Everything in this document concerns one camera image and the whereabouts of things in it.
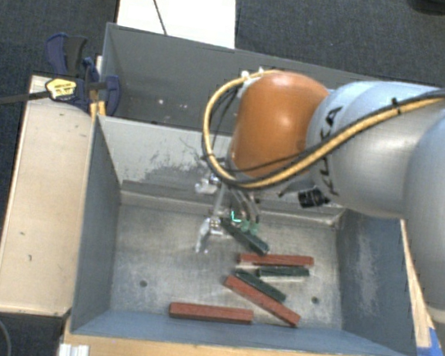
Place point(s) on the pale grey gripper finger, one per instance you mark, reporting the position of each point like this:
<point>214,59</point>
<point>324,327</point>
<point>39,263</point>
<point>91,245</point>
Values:
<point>217,232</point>
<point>202,236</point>

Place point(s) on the dark green flat block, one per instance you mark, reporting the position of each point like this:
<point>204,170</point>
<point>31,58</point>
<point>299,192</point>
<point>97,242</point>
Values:
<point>285,272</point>
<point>248,239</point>
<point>260,285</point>

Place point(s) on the grey metal bin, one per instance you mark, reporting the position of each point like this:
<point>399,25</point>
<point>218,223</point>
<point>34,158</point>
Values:
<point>161,255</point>

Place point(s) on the red-brown flat block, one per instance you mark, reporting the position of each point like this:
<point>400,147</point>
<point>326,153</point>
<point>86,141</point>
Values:
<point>276,260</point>
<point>210,313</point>
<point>266,302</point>

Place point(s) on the pale wood flat board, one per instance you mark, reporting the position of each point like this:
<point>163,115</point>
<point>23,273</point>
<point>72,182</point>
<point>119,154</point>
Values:
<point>46,205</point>

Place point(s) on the black cylinder on white bracket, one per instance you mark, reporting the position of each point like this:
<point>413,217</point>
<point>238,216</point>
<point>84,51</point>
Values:
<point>311,198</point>

